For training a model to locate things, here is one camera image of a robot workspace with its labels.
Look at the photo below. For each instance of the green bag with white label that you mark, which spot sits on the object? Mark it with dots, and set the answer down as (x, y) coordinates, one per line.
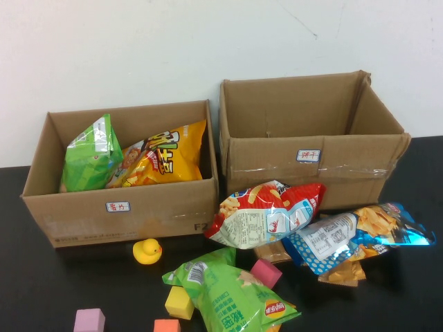
(90, 162)

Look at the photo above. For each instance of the golden brown snack packet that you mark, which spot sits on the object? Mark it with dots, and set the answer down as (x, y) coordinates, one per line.
(342, 275)
(273, 252)

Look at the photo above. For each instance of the yellow chip bag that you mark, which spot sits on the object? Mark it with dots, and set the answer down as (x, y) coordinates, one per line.
(173, 155)

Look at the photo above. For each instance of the tall cardboard box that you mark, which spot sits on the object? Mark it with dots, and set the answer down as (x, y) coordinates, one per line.
(277, 155)

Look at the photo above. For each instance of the red shrimp cracker bag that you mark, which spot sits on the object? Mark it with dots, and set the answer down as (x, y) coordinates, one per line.
(256, 218)

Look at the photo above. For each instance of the yellow rubber duck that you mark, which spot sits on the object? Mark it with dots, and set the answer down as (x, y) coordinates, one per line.
(147, 254)

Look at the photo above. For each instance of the magenta foam cube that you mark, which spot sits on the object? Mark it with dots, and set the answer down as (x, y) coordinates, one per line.
(266, 273)

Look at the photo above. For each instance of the blue chip bag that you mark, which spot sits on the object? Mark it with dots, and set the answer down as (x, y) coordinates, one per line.
(325, 242)

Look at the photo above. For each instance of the green Lay's chip bag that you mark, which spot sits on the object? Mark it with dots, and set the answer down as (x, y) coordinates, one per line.
(225, 297)

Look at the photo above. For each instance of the yellow foam cube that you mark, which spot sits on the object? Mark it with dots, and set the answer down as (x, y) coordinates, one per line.
(178, 304)

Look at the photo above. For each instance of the low cardboard box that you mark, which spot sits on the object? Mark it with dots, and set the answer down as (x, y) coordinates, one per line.
(86, 221)

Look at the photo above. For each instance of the orange foam cube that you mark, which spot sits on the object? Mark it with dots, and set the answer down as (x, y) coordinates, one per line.
(167, 326)

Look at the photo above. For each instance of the pink foam cube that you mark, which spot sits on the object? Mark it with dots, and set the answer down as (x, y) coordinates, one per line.
(89, 321)

